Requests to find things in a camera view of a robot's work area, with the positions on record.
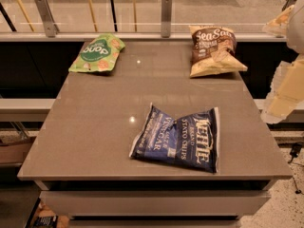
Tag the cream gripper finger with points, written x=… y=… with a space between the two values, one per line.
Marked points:
x=277 y=109
x=278 y=26

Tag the brown sea salt chip bag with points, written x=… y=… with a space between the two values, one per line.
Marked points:
x=214 y=51

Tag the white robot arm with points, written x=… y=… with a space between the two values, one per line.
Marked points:
x=295 y=32

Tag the green rice chip bag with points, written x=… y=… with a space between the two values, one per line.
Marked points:
x=100 y=55

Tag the black power adapter with cable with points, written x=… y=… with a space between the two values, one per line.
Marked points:
x=294 y=153

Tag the left metal rail bracket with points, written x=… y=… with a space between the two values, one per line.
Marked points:
x=50 y=27

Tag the grey side bench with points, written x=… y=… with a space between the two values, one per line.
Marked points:
x=25 y=110

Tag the right metal rail bracket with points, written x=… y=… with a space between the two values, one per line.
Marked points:
x=289 y=3

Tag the horizontal metal rail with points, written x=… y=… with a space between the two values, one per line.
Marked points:
x=81 y=37

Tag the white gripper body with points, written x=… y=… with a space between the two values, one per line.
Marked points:
x=296 y=28

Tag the metal rail bracket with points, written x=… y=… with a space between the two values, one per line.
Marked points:
x=166 y=16
x=289 y=3
x=50 y=27

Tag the cardboard box on floor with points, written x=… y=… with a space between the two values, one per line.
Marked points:
x=15 y=152

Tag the middle metal rail bracket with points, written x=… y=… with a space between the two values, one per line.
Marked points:
x=166 y=16

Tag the blue Kettle chip bag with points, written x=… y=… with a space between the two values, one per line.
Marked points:
x=189 y=141

